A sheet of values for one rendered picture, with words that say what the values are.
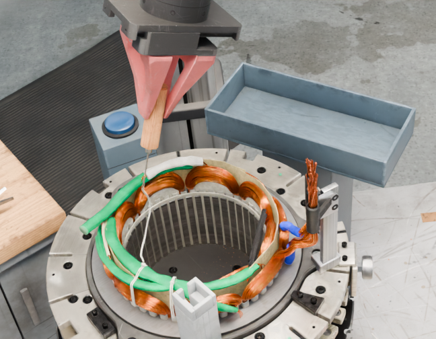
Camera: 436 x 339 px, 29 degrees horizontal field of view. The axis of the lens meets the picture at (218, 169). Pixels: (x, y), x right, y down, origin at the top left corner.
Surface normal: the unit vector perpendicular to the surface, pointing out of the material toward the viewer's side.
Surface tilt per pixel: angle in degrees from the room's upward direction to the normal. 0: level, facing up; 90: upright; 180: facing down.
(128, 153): 90
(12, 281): 90
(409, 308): 0
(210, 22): 23
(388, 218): 0
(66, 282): 0
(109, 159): 90
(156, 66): 104
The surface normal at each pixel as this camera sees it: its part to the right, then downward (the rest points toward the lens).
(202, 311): 0.65, 0.50
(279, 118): -0.08, -0.70
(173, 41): 0.46, 0.52
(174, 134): 0.10, 0.70
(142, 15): 0.21, -0.85
